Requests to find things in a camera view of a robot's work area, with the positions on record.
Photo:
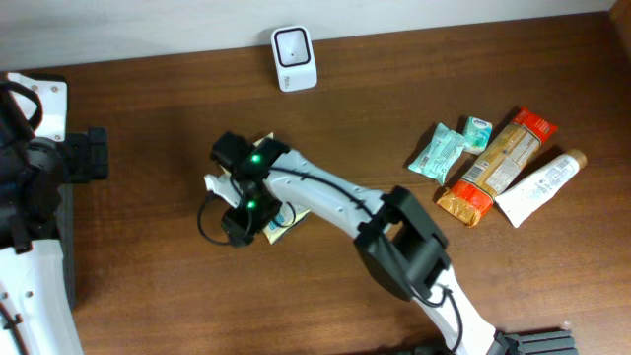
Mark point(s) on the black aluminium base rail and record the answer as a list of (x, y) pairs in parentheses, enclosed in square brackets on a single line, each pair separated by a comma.
[(558, 342)]

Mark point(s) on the teal snack packet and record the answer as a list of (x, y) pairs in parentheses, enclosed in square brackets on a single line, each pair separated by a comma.
[(436, 159)]

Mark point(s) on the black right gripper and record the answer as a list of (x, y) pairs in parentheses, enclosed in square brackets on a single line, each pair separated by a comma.
[(236, 230)]

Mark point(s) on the cream wipes packet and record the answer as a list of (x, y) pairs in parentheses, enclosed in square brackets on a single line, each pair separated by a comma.
[(289, 215)]

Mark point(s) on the black mesh basket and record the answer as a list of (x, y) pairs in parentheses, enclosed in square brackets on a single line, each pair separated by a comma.
[(65, 226)]

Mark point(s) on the white Pantene tube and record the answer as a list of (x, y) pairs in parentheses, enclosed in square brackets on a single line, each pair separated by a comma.
[(520, 201)]

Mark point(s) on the small mint green bar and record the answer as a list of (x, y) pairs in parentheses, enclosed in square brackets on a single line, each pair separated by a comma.
[(476, 135)]

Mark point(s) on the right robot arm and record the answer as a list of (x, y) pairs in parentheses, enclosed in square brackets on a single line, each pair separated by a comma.
[(400, 245)]

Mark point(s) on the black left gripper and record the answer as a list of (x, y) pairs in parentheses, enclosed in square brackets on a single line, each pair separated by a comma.
[(102, 156)]

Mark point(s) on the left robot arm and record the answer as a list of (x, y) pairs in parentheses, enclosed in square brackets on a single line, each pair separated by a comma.
[(40, 164)]

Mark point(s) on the wooden side panel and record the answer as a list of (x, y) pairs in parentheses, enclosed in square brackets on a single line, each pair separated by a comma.
[(619, 14)]

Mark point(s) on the white cube barcode scanner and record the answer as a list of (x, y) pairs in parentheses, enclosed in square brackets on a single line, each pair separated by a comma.
[(294, 58)]

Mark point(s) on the orange spaghetti package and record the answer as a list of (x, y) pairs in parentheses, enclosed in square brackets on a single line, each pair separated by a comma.
[(474, 194)]

